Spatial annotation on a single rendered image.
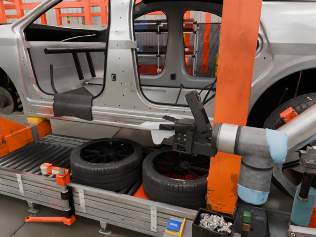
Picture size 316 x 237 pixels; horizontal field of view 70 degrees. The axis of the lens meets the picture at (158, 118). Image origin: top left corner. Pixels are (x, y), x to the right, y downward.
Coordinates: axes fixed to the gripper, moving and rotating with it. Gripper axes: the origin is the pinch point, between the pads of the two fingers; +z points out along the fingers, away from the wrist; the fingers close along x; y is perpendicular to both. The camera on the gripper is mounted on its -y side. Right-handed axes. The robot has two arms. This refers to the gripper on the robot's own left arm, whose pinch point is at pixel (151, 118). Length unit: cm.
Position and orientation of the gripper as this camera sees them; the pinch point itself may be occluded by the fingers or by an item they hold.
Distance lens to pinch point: 66.3
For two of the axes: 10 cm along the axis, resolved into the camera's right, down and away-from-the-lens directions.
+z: -9.0, -1.3, 4.2
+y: -0.6, 9.8, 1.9
